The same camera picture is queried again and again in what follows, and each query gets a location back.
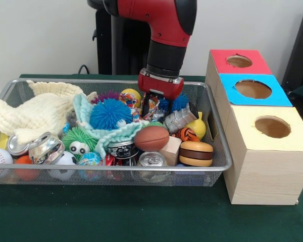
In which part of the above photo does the large blue spiky ball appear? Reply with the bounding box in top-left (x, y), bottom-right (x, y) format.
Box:
top-left (89, 98), bottom-right (134, 131)

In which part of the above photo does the black and white soccer ball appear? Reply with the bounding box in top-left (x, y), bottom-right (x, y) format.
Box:
top-left (48, 150), bottom-right (78, 181)

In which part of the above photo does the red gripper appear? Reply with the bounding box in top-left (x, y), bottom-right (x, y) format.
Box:
top-left (137, 68), bottom-right (184, 117)

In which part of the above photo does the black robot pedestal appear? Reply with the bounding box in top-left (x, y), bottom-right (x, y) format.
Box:
top-left (92, 0), bottom-right (152, 76)

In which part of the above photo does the cream knitted cloth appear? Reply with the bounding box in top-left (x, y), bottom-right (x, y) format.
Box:
top-left (0, 80), bottom-right (98, 145)

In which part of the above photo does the multicolour rope toy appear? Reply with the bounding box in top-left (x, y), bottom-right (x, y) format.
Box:
top-left (119, 92), bottom-right (167, 123)

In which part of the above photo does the white baseball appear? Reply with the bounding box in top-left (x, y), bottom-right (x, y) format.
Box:
top-left (0, 148), bottom-right (14, 180)

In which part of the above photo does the brown toy football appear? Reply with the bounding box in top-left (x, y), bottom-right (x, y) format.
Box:
top-left (133, 126), bottom-right (170, 152)

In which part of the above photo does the black upright panel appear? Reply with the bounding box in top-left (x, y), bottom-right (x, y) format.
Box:
top-left (280, 4), bottom-right (303, 89)

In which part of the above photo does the shallow clear mesh bin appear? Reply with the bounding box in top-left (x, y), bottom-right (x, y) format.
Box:
top-left (0, 78), bottom-right (233, 187)

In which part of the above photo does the black looped cable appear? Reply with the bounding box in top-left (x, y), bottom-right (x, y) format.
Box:
top-left (77, 64), bottom-right (99, 75)

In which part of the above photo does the yellow smiley ball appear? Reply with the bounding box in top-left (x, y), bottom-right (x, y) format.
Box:
top-left (121, 88), bottom-right (142, 108)

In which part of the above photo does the green spiky ball with eyes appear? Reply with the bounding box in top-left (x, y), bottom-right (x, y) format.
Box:
top-left (62, 127), bottom-right (99, 162)

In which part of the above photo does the wooden box with three holes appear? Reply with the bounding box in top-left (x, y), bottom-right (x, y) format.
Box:
top-left (205, 49), bottom-right (303, 205)

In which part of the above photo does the wooden burger toy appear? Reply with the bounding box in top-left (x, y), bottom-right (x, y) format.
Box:
top-left (178, 141), bottom-right (214, 167)

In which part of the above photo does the teal knitted cloth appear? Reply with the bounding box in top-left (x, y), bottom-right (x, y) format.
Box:
top-left (72, 93), bottom-right (143, 158)

